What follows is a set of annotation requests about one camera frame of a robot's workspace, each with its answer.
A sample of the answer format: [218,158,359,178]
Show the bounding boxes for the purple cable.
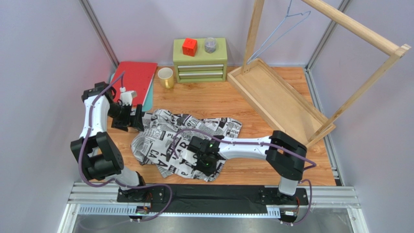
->
[77,71,174,223]
[171,128,318,226]

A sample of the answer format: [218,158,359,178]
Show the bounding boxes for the yellow mug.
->
[157,67,174,89]

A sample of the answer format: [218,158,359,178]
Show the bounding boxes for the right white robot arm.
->
[180,131,307,197]

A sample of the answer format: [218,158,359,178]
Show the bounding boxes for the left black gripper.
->
[107,102,145,132]

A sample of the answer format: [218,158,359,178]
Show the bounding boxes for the clear glass jar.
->
[204,37,217,53]

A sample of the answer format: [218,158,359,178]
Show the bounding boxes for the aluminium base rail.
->
[67,183,369,233]

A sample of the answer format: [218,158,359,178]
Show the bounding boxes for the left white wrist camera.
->
[119,87,137,106]

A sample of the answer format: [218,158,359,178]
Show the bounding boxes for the blue wire hanger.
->
[246,0,312,65]

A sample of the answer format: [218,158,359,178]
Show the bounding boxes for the green drawer cabinet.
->
[172,37,227,83]

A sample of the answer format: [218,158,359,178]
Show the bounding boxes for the wooden clothes rack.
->
[227,0,412,149]

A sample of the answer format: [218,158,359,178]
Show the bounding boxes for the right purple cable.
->
[171,128,318,226]

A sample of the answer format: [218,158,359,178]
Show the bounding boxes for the red cube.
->
[182,38,198,57]

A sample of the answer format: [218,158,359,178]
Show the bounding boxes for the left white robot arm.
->
[70,82,145,190]

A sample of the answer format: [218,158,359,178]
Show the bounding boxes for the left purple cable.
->
[77,71,174,223]

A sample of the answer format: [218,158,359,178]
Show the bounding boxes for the teal cutting board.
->
[123,71,155,112]

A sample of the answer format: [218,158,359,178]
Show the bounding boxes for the newspaper print trousers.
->
[131,109,242,182]

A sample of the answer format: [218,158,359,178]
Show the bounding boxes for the red board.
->
[111,61,157,106]

